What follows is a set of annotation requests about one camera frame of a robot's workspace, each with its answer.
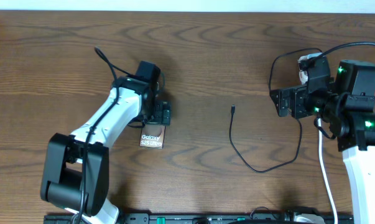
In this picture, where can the white power strip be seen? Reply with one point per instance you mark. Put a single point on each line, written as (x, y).
(310, 72)

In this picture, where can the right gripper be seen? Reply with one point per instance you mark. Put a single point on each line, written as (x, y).
(298, 94)

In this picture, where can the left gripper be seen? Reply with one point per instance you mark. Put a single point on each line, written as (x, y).
(163, 115)

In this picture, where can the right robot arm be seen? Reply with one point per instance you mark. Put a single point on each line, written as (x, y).
(346, 103)

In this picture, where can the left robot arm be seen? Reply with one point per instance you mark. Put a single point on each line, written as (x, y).
(76, 169)

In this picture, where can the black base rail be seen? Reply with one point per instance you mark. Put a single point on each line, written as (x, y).
(258, 217)

